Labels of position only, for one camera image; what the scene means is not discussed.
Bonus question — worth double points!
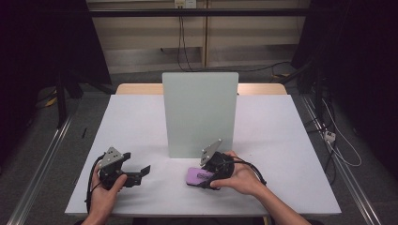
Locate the wooden table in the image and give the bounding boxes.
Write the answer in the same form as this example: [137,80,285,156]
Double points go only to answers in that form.
[115,82,288,96]

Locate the white wall outlet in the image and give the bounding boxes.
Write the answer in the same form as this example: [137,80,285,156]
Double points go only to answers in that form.
[174,0,198,9]

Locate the white table cover sheet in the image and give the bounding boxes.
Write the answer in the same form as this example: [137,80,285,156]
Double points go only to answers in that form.
[64,94,342,218]

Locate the person's left hand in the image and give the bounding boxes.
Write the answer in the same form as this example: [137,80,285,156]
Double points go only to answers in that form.
[89,163,129,219]

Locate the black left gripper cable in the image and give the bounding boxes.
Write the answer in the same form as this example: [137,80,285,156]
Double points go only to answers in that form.
[84,153,106,214]

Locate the white power plug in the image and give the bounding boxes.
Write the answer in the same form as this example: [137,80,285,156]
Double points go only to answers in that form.
[323,129,337,143]

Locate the aluminium floor rail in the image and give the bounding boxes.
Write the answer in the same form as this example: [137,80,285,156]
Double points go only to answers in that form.
[300,93,383,225]
[6,104,81,225]

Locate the black hanging wall cables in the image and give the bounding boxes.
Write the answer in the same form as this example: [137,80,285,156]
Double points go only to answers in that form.
[176,15,195,73]

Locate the white whiteboard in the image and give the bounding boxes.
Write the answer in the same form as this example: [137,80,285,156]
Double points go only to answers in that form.
[161,72,239,159]

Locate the white floor cable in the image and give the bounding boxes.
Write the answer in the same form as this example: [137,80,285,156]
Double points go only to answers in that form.
[321,98,363,168]

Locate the person's right hand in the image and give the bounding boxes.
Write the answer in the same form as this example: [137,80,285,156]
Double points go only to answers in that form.
[209,150,268,199]

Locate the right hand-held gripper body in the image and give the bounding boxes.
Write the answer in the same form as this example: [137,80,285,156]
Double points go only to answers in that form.
[199,138,237,188]

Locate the black horizontal bar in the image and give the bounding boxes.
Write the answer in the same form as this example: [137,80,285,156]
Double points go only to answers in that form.
[88,7,314,18]

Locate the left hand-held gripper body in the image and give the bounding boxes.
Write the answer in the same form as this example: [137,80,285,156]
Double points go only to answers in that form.
[97,146,131,191]

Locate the black metal stand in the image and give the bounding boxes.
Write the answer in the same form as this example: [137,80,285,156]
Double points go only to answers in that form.
[277,58,328,127]
[54,68,84,129]

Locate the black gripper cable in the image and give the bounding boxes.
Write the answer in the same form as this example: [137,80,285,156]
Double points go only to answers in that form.
[84,153,106,214]
[232,157,268,188]

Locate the black curtain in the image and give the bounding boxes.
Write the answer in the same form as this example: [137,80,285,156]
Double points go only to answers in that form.
[0,0,113,163]
[291,0,398,172]

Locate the purple whiteboard eraser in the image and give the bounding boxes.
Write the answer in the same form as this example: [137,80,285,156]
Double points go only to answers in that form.
[185,167,222,191]

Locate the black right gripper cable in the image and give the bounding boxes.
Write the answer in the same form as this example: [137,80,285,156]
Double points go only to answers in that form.
[232,157,268,188]

